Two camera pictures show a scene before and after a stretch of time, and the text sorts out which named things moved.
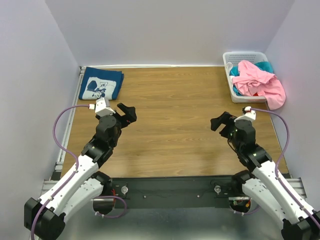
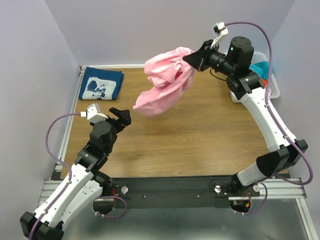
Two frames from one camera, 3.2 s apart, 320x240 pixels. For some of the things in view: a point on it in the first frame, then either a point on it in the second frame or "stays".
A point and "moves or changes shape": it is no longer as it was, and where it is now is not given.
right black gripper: x=225 y=127 → x=203 y=56
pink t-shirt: x=251 y=81 moves or changes shape
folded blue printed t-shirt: x=96 y=83 stays
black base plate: x=175 y=193 stays
